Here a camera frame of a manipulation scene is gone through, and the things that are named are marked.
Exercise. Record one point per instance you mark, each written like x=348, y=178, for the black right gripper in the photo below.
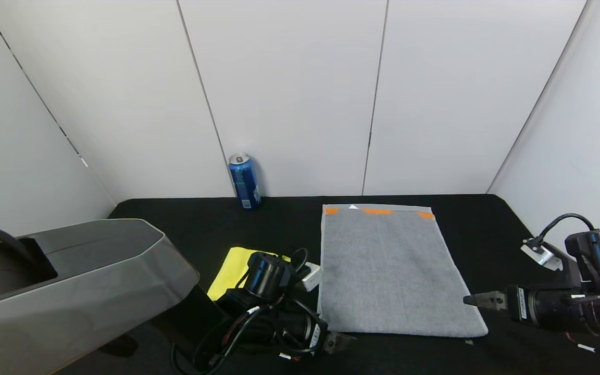
x=517, y=302

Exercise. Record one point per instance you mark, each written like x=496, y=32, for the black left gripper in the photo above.
x=320, y=334

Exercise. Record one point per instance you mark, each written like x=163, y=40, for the yellow towel with black trim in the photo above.
x=227, y=271

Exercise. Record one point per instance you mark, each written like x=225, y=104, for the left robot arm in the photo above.
x=71, y=291

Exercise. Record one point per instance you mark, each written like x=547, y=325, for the grey towel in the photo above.
x=394, y=276

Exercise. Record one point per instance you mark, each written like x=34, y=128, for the blue drink can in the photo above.
x=245, y=182

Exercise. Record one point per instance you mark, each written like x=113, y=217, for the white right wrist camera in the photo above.
x=539, y=255

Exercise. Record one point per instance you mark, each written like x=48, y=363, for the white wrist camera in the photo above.
x=539, y=255
x=311, y=277

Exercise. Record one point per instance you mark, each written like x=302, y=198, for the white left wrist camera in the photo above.
x=311, y=277

